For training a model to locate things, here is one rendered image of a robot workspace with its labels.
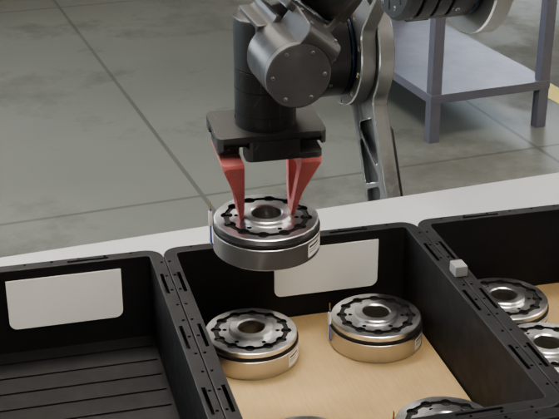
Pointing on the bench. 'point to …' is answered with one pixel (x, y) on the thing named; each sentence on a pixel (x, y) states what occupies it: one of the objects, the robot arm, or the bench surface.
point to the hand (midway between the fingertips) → (265, 207)
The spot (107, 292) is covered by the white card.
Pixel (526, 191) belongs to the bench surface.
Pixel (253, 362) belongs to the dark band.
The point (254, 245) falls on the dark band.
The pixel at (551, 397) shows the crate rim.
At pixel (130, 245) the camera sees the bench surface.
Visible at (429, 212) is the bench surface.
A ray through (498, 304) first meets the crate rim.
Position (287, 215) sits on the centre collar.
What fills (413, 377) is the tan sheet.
